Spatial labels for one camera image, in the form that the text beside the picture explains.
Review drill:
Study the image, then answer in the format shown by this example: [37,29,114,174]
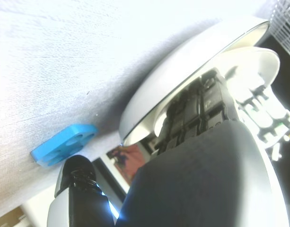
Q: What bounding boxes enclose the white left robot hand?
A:
[46,67,290,227]

